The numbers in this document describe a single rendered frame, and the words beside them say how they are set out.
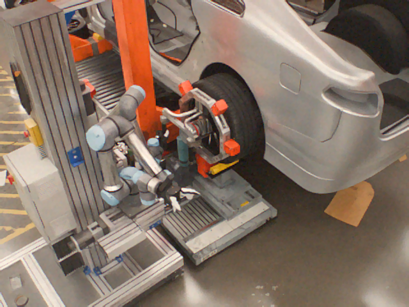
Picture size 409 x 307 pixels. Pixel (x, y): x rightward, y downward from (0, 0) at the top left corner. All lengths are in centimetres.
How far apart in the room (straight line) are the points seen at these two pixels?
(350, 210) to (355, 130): 147
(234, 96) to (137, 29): 79
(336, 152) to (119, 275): 167
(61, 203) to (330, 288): 198
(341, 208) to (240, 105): 141
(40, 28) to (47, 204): 97
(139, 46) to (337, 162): 152
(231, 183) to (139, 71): 122
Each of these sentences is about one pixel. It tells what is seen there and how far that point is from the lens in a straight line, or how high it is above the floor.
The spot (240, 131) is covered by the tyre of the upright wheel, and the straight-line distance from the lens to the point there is 293.
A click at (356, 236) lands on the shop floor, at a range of 365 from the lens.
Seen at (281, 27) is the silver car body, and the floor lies 171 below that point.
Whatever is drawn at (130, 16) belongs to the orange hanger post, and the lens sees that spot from 292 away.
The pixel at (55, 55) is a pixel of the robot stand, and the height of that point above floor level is 183.
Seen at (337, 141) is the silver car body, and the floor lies 122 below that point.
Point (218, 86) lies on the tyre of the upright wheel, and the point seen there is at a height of 117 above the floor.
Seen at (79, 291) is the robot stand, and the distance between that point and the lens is 309.
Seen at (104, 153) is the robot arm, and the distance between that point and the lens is 227.
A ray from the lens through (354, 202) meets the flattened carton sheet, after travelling 391.
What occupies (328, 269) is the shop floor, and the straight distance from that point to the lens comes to 339.
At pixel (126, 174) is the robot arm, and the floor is 105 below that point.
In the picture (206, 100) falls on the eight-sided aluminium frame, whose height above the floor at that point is 112.
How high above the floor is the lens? 270
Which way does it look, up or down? 40 degrees down
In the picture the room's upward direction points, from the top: 2 degrees counter-clockwise
